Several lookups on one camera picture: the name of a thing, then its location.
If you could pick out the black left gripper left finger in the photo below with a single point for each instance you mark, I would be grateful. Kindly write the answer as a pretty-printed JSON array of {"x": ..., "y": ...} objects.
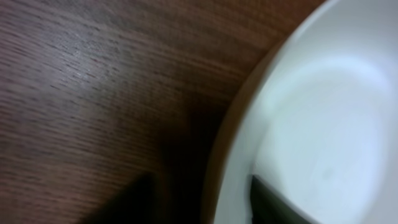
[{"x": 134, "y": 204}]

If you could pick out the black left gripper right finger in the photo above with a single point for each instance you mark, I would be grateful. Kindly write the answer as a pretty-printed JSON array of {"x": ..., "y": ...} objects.
[{"x": 268, "y": 208}]

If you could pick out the cream plastic plate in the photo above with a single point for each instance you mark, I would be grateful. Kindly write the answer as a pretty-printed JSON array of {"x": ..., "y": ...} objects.
[{"x": 316, "y": 121}]

